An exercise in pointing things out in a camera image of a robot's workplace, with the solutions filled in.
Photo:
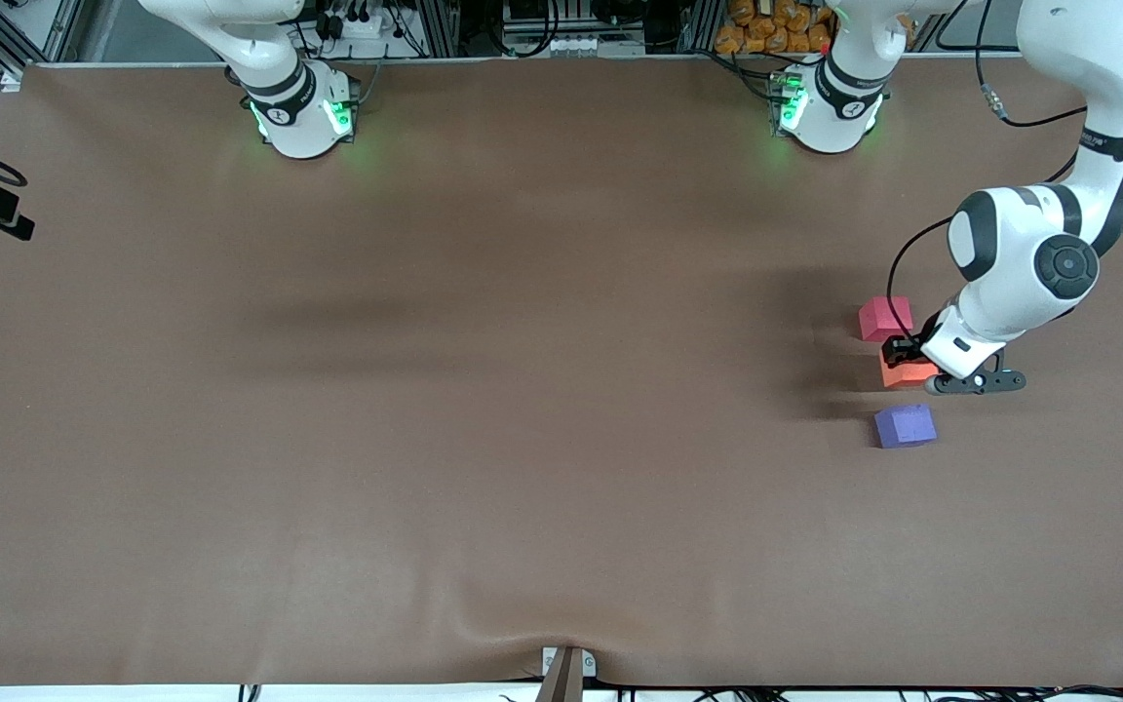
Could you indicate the purple foam block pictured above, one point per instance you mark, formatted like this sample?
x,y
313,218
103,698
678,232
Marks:
x,y
905,426

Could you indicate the white terminal strip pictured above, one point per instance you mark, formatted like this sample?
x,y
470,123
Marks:
x,y
591,45

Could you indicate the brown table cover mat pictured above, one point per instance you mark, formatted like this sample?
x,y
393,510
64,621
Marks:
x,y
561,507

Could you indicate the red foam block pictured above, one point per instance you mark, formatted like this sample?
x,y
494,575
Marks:
x,y
878,317

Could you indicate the orange foam block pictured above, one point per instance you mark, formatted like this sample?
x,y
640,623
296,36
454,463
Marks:
x,y
905,376

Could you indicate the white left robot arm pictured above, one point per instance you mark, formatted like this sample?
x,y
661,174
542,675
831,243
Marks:
x,y
1010,253

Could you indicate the white power strip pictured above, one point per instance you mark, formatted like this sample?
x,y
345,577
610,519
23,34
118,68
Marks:
x,y
367,27

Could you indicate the grey metal bracket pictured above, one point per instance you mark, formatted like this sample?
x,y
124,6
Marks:
x,y
569,678

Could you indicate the pile of orange packets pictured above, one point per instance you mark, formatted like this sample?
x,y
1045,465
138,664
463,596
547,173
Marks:
x,y
766,29

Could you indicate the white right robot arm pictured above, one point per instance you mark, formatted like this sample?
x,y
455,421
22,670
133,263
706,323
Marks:
x,y
298,127

